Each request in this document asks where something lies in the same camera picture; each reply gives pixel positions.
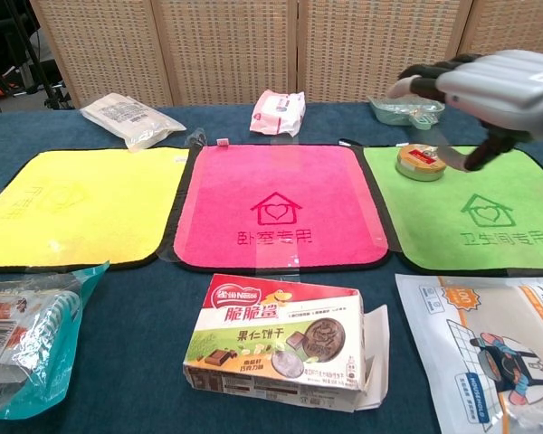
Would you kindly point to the pink towel mat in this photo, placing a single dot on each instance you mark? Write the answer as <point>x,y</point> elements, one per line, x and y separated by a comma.
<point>280,208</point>

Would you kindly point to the black tripod stand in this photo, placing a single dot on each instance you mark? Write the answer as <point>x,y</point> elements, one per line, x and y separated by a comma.
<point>36,63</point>

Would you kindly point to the white household gloves pouch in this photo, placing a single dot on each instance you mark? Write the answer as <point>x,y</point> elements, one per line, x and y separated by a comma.
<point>479,352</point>

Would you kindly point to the pale green plastic tray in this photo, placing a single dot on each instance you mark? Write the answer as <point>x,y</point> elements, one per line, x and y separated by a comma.
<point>400,113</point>

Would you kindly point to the small round tin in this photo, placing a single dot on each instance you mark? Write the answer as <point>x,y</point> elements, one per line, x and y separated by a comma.
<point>420,162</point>

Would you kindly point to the Nestle wafer biscuit carton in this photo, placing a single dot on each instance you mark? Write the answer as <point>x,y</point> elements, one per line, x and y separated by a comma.
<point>280,334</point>

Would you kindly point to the pink wet wipes pack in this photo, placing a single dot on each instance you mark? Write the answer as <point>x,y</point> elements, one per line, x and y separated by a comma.
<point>278,113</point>

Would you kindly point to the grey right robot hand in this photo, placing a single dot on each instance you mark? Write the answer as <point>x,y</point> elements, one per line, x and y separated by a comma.
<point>502,86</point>

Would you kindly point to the white clear sealed pouch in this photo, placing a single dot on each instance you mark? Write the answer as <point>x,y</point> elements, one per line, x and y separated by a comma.
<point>129,118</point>

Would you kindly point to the woven folding screen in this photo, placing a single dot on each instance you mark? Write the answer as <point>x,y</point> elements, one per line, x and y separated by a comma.
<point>271,50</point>

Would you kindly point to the yellow towel mat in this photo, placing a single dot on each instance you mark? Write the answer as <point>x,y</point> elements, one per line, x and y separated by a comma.
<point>95,203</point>

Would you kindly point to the teal clear plastic snack bag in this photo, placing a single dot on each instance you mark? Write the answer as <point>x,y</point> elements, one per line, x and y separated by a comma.
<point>31,334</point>

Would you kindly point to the green towel mat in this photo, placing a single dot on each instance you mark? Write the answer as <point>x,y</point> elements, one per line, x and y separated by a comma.
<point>434,217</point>

